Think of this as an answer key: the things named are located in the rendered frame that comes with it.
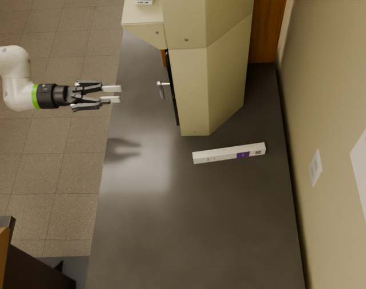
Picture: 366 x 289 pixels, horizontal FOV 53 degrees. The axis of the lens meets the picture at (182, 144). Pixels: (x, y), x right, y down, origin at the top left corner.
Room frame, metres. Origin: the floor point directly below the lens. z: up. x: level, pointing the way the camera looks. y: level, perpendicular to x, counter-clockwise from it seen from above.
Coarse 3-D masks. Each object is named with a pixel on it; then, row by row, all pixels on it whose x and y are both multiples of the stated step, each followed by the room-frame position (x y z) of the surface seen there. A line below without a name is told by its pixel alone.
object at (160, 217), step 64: (128, 64) 1.20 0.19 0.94; (256, 64) 1.08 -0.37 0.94; (128, 128) 0.85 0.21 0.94; (256, 128) 0.76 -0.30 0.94; (128, 192) 0.57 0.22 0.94; (192, 192) 0.53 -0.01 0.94; (256, 192) 0.49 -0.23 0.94; (128, 256) 0.34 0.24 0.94; (192, 256) 0.30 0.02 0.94; (256, 256) 0.27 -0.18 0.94
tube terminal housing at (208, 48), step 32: (160, 0) 0.78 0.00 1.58; (192, 0) 0.76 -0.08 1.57; (224, 0) 0.80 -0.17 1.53; (192, 32) 0.76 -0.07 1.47; (224, 32) 0.80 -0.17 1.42; (192, 64) 0.76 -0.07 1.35; (224, 64) 0.80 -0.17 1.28; (192, 96) 0.77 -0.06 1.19; (224, 96) 0.80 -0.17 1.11; (192, 128) 0.77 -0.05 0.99
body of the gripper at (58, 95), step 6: (54, 90) 0.90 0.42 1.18; (60, 90) 0.89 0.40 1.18; (66, 90) 0.91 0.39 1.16; (54, 96) 0.88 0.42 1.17; (60, 96) 0.87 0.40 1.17; (66, 96) 0.88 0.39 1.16; (60, 102) 0.86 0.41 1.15; (66, 102) 0.86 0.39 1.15; (72, 102) 0.85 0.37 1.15; (78, 102) 0.86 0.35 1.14
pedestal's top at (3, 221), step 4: (0, 216) 0.56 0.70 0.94; (4, 216) 0.55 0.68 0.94; (8, 216) 0.55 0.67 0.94; (12, 216) 0.55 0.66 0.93; (0, 220) 0.54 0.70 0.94; (4, 220) 0.54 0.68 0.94; (8, 220) 0.53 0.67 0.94; (12, 220) 0.54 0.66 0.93; (0, 224) 0.52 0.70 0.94; (4, 224) 0.52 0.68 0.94; (8, 224) 0.52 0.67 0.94; (12, 224) 0.53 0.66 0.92; (12, 228) 0.51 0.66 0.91; (12, 232) 0.50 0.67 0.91; (8, 244) 0.45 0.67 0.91; (8, 248) 0.44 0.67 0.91; (8, 252) 0.43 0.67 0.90
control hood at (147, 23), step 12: (132, 0) 0.88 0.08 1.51; (156, 0) 0.87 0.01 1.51; (132, 12) 0.83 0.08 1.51; (144, 12) 0.83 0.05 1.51; (156, 12) 0.82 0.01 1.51; (132, 24) 0.79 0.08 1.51; (144, 24) 0.78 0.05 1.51; (156, 24) 0.78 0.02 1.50; (144, 36) 0.78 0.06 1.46; (156, 36) 0.78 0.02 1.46
